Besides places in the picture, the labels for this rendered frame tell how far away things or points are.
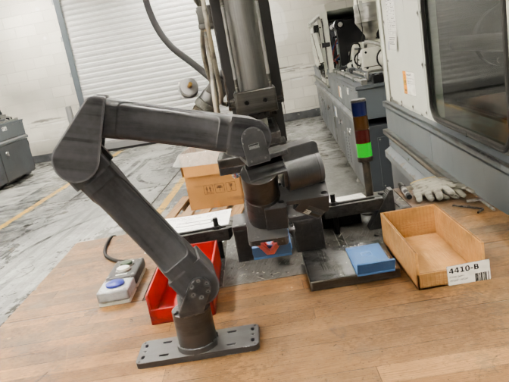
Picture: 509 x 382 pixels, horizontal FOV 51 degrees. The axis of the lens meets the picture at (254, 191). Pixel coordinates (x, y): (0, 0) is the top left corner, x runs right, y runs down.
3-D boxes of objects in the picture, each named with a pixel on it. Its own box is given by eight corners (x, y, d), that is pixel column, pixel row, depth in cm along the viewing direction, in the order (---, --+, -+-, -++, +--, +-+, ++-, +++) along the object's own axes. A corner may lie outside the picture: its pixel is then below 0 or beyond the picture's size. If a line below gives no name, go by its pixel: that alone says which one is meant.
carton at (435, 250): (419, 295, 95) (414, 254, 93) (384, 245, 119) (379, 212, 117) (491, 283, 94) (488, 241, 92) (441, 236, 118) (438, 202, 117)
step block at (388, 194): (370, 230, 127) (365, 194, 125) (367, 226, 130) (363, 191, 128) (397, 225, 127) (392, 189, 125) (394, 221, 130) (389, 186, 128)
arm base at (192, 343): (133, 305, 90) (124, 325, 83) (251, 285, 89) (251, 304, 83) (144, 346, 92) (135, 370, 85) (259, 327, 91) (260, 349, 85)
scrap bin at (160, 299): (151, 325, 99) (145, 295, 98) (170, 272, 123) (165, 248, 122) (215, 314, 99) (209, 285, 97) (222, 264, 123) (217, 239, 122)
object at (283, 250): (254, 263, 97) (251, 248, 96) (253, 234, 112) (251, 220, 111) (292, 257, 97) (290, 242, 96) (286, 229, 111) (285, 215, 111)
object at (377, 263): (359, 280, 98) (357, 264, 97) (345, 249, 113) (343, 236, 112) (397, 273, 98) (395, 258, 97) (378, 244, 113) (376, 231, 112)
